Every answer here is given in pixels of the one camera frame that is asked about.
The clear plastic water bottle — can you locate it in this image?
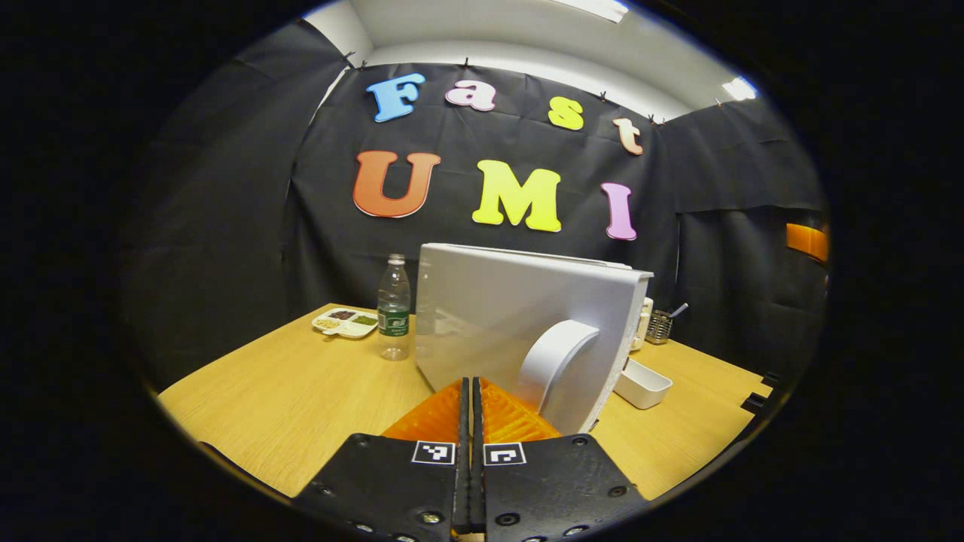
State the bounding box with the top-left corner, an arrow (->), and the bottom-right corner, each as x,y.
376,254 -> 413,362

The white divided snack plate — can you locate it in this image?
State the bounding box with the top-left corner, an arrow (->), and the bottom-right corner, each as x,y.
311,306 -> 380,340

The long ceiling light panel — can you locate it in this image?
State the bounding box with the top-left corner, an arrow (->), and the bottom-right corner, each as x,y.
554,0 -> 630,24

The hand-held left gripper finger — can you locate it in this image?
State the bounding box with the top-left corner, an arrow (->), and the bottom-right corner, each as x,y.
471,376 -> 651,542
291,376 -> 472,542

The metal wire basket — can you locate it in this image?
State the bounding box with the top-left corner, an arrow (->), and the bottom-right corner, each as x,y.
645,309 -> 676,346

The white microwave oven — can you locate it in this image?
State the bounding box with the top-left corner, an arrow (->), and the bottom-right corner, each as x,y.
413,242 -> 655,437

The white ribbed plastic tray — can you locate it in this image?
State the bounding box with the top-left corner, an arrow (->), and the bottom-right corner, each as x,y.
613,358 -> 674,411

